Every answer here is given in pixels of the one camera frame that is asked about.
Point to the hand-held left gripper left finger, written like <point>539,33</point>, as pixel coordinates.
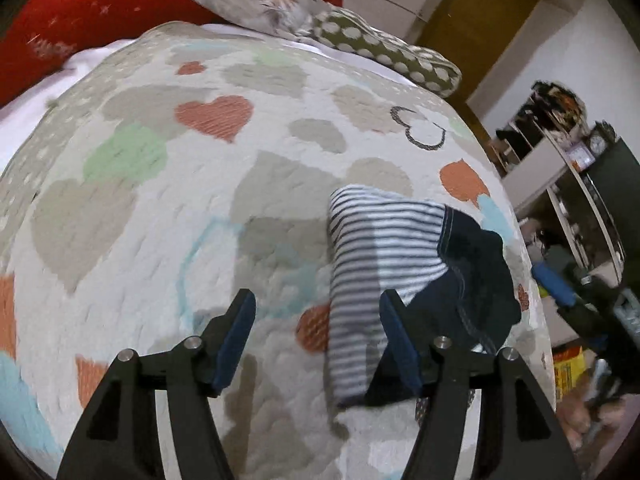
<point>235,340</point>

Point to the olive spotted bolster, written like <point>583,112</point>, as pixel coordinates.
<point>380,45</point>

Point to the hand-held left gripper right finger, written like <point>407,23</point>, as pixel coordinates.
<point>402,345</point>

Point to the brown wooden door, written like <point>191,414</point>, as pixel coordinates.
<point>480,25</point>

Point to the heart-patterned quilt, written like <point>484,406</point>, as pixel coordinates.
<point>150,210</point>

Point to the long red printed pillow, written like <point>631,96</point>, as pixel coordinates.
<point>90,10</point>

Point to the yellow package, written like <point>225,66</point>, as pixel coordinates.
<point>567,367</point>

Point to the navy striped shirt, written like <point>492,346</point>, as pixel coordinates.
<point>380,240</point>

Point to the cluttered white shelf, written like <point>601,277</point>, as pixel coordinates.
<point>545,150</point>

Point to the small table clock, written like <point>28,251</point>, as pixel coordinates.
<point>596,141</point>

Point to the black cabinet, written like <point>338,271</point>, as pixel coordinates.
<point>615,185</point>

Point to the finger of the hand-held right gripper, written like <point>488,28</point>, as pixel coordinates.
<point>552,282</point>

